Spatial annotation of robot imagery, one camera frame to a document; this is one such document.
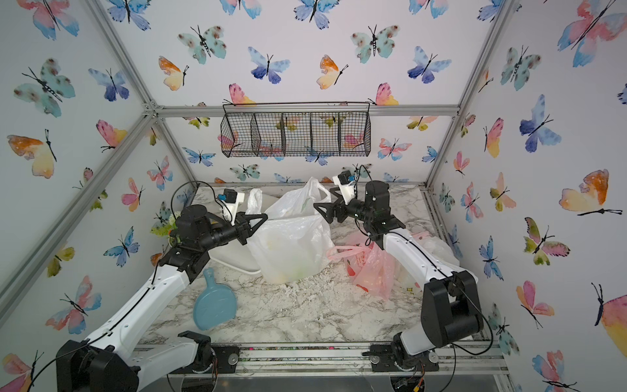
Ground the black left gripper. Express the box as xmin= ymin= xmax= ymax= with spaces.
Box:
xmin=199 ymin=212 xmax=267 ymax=253

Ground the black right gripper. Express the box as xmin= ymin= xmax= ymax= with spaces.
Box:
xmin=317 ymin=187 xmax=378 ymax=229

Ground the white lemon print plastic bag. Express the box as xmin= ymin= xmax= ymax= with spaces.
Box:
xmin=247 ymin=177 xmax=334 ymax=284

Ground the pink apple print plastic bag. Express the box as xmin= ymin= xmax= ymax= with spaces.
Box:
xmin=326 ymin=232 xmax=396 ymax=301

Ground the white cartoon print plastic bag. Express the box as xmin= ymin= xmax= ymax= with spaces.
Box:
xmin=395 ymin=231 xmax=460 ymax=295

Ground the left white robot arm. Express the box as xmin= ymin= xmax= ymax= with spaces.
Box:
xmin=56 ymin=205 xmax=268 ymax=391

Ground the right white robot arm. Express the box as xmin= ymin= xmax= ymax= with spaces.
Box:
xmin=314 ymin=171 xmax=484 ymax=369

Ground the white rectangular fruit tray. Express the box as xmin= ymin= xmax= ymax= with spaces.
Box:
xmin=208 ymin=241 xmax=261 ymax=277

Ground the potted plant white pot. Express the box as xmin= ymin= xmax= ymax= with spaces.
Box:
xmin=150 ymin=209 xmax=176 ymax=237

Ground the blue paddle shaped board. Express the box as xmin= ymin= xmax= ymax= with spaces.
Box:
xmin=193 ymin=268 xmax=238 ymax=331

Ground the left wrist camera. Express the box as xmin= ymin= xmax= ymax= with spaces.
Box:
xmin=218 ymin=189 xmax=245 ymax=225

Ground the black wire mesh basket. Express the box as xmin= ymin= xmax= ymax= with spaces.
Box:
xmin=218 ymin=101 xmax=372 ymax=158

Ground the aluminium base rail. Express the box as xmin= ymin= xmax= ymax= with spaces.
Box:
xmin=100 ymin=341 xmax=510 ymax=378

